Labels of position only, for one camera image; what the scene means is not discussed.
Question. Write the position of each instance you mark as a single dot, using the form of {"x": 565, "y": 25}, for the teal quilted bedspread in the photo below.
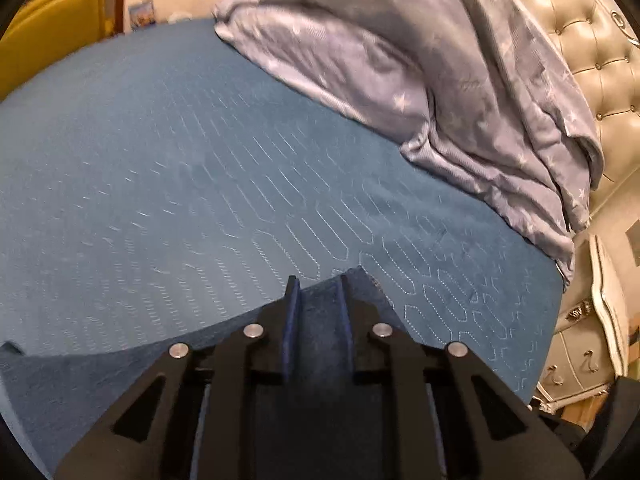
{"x": 175, "y": 185}

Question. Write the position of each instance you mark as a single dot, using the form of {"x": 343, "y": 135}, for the small picture card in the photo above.
{"x": 142, "y": 15}

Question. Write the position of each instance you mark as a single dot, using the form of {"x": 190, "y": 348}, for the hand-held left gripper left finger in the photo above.
{"x": 290, "y": 330}

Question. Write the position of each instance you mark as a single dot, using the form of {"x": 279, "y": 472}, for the grey star-print blanket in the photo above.
{"x": 400, "y": 35}

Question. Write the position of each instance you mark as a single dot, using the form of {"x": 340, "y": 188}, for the white ornate nightstand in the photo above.
{"x": 575, "y": 355}

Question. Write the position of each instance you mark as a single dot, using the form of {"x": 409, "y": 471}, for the yellow chair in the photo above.
{"x": 50, "y": 30}

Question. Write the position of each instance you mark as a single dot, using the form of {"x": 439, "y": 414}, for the cream tufted headboard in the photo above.
{"x": 575, "y": 10}

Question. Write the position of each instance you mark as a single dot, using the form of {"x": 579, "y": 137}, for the dark blue denim pants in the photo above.
{"x": 320, "y": 360}

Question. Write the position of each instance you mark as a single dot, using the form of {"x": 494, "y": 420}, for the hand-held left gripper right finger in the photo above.
{"x": 345, "y": 330}

